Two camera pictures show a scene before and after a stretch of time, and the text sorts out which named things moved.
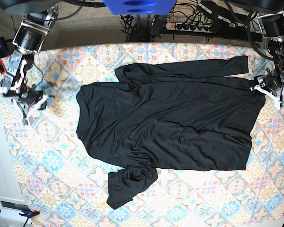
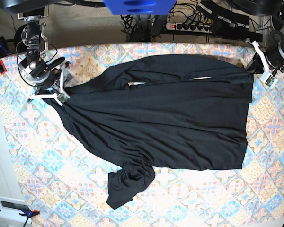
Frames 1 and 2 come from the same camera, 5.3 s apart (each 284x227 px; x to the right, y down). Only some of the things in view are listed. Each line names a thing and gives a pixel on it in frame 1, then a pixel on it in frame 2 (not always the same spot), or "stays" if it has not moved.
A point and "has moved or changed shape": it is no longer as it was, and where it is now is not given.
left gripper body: [31, 97] → [46, 75]
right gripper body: [269, 80] → [256, 66]
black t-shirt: [194, 115] has moved or changed shape
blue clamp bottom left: [29, 214] stays
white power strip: [188, 27] stays
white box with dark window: [10, 209] stays
